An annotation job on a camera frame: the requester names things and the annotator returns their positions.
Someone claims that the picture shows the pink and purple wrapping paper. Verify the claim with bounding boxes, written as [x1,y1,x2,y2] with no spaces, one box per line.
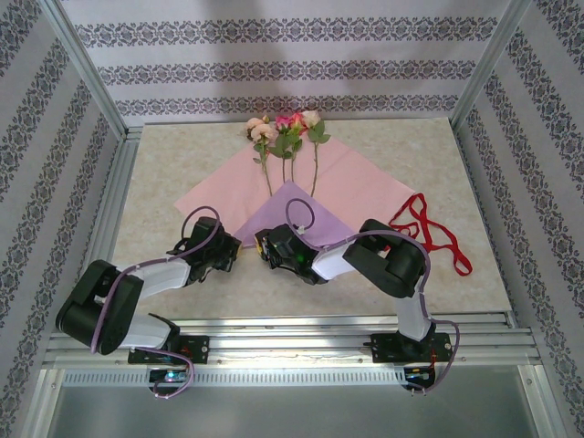
[173,136,417,250]

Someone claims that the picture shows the magenta artificial rose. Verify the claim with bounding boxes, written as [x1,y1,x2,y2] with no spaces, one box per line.
[267,113,293,184]

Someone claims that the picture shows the red-pink artificial rose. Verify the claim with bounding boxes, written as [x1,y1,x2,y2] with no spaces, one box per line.
[287,111,306,184]

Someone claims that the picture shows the pale peach artificial rose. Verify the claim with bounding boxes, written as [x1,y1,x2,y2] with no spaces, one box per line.
[300,109,332,198]

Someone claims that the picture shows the red ribbon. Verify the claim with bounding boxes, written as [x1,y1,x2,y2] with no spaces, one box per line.
[388,193,472,276]

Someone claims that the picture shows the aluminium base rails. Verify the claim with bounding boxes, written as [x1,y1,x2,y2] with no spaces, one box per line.
[45,312,542,366]

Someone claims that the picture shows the left controller board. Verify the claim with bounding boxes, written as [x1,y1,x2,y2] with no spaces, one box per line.
[149,368,189,384]

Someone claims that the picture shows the controller board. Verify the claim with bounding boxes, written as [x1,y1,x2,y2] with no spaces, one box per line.
[403,367,435,383]
[149,368,189,384]

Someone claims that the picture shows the grey metal sheet panel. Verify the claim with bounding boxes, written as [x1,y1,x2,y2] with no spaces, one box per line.
[45,385,548,438]

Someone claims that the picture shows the right controller board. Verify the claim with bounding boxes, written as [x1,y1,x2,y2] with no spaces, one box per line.
[403,367,435,383]

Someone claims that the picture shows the left aluminium side rail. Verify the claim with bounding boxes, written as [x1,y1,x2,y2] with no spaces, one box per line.
[66,127,141,332]

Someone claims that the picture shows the aluminium side rail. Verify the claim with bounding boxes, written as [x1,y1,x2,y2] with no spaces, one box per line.
[66,127,141,332]
[454,130,520,329]

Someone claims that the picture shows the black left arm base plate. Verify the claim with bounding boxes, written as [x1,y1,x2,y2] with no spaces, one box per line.
[127,335,210,366]

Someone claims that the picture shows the slotted grey cable duct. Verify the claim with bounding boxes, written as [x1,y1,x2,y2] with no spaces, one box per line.
[61,367,524,388]

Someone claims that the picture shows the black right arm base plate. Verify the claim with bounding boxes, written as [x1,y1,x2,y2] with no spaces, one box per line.
[371,331,453,365]

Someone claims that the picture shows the right aluminium side rail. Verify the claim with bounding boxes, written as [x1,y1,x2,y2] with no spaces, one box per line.
[454,130,520,329]

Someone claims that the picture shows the left aluminium frame post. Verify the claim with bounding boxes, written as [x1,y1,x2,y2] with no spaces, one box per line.
[38,0,130,138]

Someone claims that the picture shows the aluminium frame post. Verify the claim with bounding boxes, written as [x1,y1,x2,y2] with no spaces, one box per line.
[448,0,534,133]
[38,0,130,138]

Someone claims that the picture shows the right aluminium frame post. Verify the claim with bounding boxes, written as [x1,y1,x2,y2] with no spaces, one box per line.
[448,0,534,133]

